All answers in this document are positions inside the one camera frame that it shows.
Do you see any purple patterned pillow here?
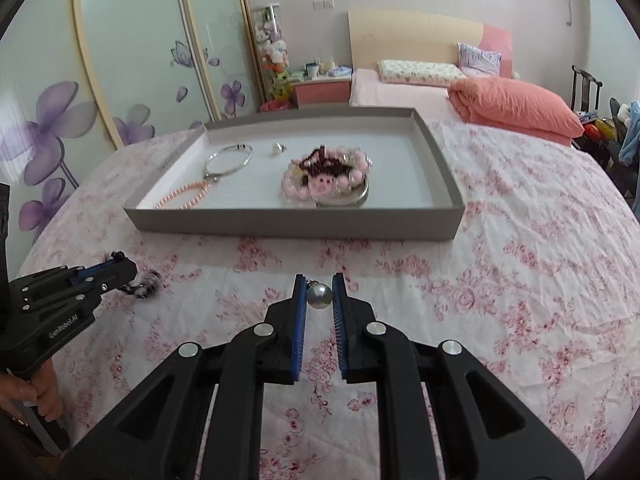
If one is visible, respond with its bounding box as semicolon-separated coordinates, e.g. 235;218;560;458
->
458;42;502;77

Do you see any plush toy display tube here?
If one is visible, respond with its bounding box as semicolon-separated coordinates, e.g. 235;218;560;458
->
250;3;291;101

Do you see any blue plush robe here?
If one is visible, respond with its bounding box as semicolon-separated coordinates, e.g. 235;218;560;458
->
617;101;640;166

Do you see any small pink pearl bracelet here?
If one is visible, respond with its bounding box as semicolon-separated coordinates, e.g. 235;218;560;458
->
153;180;212;210

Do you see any red waste basket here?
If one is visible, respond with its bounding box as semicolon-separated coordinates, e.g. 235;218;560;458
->
259;99;294;113

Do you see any large pink bead bracelet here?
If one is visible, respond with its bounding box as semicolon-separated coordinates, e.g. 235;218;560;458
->
281;145;376;205

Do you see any bed with pink sheet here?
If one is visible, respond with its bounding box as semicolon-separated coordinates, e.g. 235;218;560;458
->
349;68;458;118

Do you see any pink bedside table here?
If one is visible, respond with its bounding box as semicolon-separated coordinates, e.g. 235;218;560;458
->
292;76;352;108

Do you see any floral white pillow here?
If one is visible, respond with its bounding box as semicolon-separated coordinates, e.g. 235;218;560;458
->
378;60;465;88

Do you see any thin silver bangle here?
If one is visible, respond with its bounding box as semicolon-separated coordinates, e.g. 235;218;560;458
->
203;144;254;181

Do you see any dark wooden chair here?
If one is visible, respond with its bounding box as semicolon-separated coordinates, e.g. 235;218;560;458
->
570;65;603;113

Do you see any wide silver bangle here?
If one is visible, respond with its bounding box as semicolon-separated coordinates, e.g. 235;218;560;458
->
314;178;370;208

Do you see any black bead bracelet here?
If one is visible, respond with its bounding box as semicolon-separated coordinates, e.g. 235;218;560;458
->
124;268;163;302

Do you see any floral pink tablecloth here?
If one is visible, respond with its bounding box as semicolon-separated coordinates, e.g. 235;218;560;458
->
21;122;639;472

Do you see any grey cardboard tray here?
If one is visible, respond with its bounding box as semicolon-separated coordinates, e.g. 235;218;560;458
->
125;107;465;240

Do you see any dark red bead necklace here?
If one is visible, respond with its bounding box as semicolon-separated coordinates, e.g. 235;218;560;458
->
294;145;354;179

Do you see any sliding wardrobe with flowers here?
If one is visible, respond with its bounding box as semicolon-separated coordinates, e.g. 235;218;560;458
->
1;0;262;266

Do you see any left hand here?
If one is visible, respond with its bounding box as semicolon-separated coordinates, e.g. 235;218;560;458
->
0;360;64;422

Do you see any folded salmon duvet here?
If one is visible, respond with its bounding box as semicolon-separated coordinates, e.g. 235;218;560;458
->
447;77;584;146

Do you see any beige pink headboard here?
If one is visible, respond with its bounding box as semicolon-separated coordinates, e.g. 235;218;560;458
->
348;9;513;77

